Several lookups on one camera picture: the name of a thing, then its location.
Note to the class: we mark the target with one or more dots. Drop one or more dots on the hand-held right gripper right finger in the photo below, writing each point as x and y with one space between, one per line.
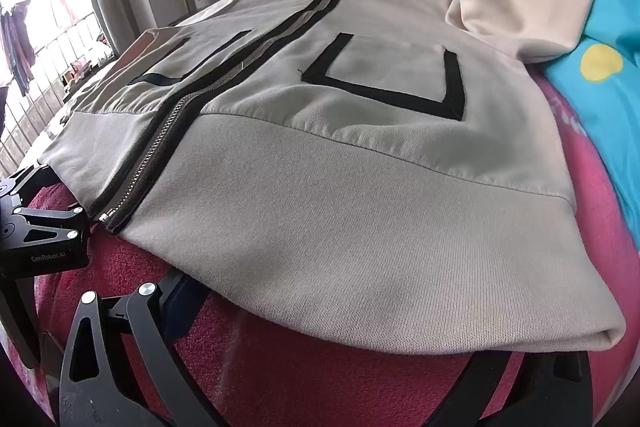
550 382

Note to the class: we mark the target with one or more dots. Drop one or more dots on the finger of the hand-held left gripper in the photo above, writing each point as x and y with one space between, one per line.
27 182
55 222

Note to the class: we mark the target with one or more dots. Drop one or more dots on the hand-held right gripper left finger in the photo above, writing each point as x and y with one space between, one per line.
146 307

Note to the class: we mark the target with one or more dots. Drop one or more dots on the beige zip jacket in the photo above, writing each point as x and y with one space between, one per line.
350 207

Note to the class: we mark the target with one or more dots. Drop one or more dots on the hanging dark clothes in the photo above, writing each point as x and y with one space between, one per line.
17 47

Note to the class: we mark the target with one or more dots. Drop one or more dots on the balcony railing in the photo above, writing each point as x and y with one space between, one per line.
55 72

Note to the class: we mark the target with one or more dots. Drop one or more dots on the pink fleece blanket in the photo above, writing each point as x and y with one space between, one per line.
300 382

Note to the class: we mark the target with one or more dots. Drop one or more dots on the blue printed blanket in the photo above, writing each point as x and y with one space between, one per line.
600 117

